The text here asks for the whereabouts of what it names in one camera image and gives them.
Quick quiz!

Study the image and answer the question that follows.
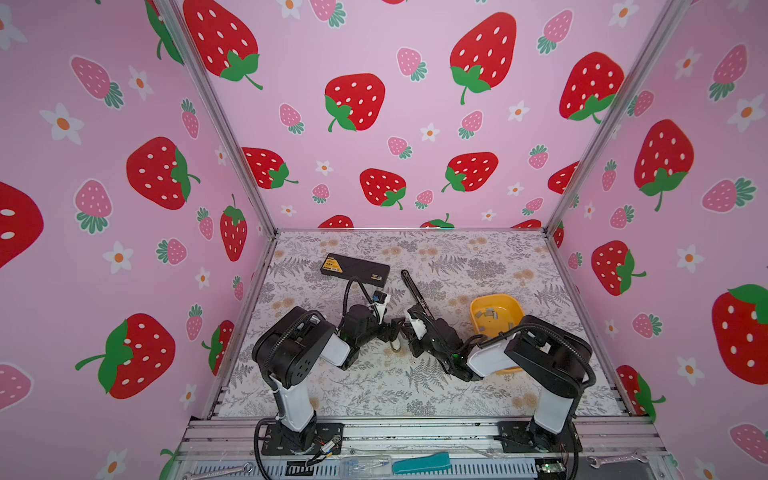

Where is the black stapler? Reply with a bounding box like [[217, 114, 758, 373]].
[[401, 269, 434, 320]]

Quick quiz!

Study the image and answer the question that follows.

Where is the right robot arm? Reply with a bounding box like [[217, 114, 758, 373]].
[[404, 305, 597, 450]]

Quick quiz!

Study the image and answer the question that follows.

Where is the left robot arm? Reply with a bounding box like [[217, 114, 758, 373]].
[[252, 291, 405, 437]]

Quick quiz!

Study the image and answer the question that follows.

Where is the black tool case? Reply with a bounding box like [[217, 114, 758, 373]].
[[320, 253, 391, 287]]

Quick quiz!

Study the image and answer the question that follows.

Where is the yellow plastic tray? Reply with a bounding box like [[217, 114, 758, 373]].
[[468, 294, 524, 378]]

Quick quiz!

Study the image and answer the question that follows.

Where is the silver wrench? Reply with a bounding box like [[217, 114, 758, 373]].
[[588, 453, 649, 469]]

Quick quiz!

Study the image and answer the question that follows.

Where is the teal handled tool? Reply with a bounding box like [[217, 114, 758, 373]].
[[392, 452, 451, 475]]

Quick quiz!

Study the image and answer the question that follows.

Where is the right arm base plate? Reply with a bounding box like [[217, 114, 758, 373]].
[[493, 421, 583, 454]]

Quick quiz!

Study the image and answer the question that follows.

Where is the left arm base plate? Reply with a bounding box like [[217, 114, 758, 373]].
[[259, 422, 345, 456]]

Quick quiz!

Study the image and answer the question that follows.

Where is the aluminium rail frame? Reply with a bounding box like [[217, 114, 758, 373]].
[[169, 417, 682, 479]]

